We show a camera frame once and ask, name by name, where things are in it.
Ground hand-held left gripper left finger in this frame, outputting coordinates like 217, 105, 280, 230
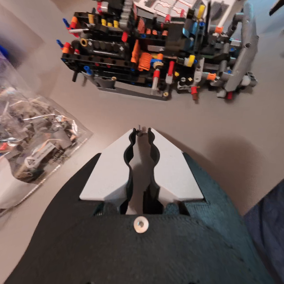
79, 128, 136, 214

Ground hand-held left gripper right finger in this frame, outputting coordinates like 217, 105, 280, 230
143, 128, 204, 214

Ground black orange lego car model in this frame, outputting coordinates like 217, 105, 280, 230
57, 0, 259, 103

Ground clear bag of lego pieces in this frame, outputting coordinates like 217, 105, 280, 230
0, 53, 94, 217

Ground lego sticker sheet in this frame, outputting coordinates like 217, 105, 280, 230
133, 0, 237, 26

